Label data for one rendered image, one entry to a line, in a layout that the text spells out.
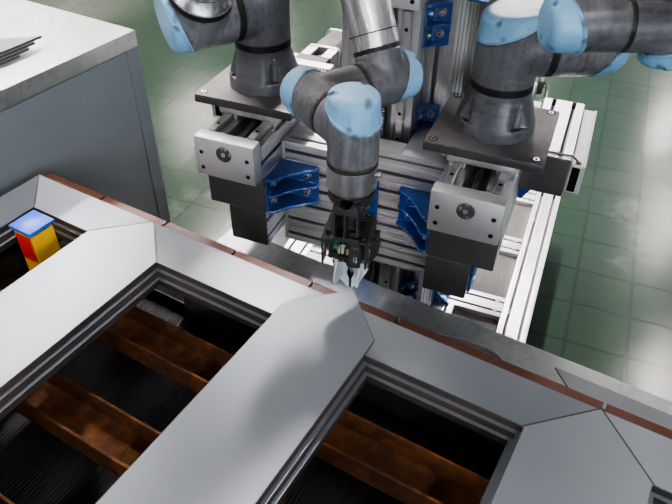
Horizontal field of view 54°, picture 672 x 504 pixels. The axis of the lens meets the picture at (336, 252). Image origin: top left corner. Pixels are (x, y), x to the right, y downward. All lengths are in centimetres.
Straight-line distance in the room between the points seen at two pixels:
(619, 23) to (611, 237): 200
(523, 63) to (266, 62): 50
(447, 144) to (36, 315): 79
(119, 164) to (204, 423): 96
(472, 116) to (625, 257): 166
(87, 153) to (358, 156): 95
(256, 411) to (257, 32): 73
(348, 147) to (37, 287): 65
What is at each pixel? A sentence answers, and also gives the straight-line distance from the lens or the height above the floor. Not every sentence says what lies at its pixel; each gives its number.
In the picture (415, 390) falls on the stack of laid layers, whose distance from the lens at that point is 106.
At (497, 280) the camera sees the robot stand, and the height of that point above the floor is 21.
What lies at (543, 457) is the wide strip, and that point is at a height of 86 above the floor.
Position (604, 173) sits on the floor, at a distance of 331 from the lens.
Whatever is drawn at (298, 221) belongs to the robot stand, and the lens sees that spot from 152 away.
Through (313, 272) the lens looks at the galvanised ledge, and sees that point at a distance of 147.
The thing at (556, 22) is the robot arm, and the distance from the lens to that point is 94.
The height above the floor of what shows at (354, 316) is 86.
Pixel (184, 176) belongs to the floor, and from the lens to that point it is 309.
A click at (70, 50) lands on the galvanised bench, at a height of 105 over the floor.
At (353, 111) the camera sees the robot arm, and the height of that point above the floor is 125.
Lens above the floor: 166
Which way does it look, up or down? 40 degrees down
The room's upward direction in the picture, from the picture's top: 1 degrees clockwise
